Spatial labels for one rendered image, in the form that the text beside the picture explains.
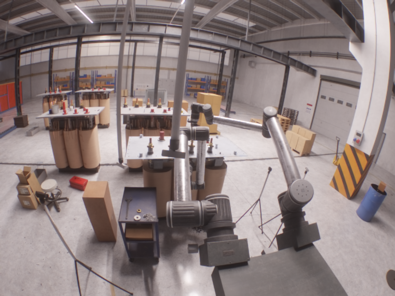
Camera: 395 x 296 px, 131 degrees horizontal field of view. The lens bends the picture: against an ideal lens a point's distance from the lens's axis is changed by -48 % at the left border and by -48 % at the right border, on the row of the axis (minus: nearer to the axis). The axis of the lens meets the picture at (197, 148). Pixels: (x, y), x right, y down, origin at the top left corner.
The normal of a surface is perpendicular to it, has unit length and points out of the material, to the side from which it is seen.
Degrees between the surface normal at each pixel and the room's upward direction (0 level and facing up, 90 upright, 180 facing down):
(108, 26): 90
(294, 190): 40
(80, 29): 90
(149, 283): 0
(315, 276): 0
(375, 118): 90
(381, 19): 90
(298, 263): 0
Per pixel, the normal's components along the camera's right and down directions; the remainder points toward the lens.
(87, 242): 0.11, -0.91
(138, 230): 0.19, -0.65
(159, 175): 0.29, 0.40
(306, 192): -0.23, -0.56
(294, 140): -0.93, 0.03
